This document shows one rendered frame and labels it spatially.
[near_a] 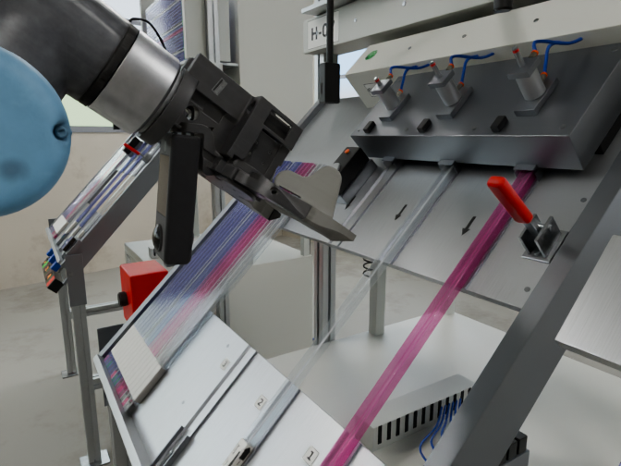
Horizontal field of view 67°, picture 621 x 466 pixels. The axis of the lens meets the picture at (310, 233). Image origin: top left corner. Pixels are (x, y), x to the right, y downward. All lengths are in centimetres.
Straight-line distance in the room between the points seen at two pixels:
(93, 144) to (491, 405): 402
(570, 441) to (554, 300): 55
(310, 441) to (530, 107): 41
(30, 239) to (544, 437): 378
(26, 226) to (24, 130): 392
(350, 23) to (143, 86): 65
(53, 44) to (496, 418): 43
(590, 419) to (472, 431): 65
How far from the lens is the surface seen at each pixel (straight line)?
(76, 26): 39
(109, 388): 85
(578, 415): 106
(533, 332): 44
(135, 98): 39
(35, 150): 23
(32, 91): 23
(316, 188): 43
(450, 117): 61
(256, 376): 61
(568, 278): 46
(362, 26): 95
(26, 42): 38
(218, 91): 43
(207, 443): 62
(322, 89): 56
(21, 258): 418
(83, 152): 422
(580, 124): 52
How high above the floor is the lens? 113
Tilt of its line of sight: 12 degrees down
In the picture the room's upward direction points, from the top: straight up
